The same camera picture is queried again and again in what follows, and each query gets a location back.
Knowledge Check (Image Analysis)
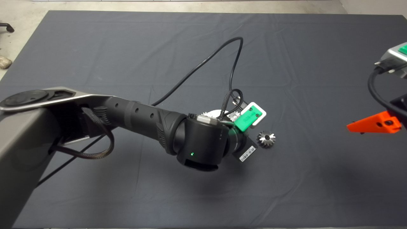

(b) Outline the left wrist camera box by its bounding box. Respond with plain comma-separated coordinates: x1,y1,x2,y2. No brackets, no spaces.
240,102,267,128

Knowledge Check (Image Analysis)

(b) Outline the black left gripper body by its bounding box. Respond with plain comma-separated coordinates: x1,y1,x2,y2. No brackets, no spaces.
233,135,258,163

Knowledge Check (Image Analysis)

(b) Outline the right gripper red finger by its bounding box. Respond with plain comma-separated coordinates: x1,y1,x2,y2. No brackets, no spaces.
347,111,402,134

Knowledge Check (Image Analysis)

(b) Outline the left arm braided shoulder cable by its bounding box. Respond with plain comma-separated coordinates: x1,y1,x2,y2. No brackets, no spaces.
48,108,114,159

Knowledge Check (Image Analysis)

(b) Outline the camera black cable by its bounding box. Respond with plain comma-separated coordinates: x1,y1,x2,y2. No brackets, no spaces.
37,37,244,186
368,62,407,116

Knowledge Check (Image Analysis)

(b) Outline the right camera black cable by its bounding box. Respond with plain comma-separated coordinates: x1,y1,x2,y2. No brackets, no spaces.
368,62,407,116

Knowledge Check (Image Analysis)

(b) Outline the left camera black cable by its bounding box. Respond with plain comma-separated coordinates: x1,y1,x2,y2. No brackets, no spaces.
37,37,244,186

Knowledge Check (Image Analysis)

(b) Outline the large steel bevel gear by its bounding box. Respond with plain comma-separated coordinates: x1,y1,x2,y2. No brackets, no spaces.
257,130,276,149

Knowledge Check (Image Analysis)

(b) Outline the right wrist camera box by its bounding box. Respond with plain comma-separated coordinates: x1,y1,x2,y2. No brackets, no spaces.
375,49,407,78

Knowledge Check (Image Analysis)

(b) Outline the left green camera mount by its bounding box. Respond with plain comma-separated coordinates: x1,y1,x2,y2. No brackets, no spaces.
234,107,264,132

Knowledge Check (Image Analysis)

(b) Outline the left arm braided wrist cable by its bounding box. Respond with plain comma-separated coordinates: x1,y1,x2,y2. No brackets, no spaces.
221,89,248,120

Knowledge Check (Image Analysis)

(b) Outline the round metal plate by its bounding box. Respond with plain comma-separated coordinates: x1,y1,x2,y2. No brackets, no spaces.
210,109,230,121

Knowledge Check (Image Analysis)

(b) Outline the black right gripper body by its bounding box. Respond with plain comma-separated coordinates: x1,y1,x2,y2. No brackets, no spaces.
390,95,407,129

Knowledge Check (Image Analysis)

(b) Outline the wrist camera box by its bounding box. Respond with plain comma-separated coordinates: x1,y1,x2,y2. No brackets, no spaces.
375,49,407,78
240,102,267,128

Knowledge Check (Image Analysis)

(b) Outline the dark grey table cloth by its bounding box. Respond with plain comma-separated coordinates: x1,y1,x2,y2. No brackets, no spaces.
0,10,407,229

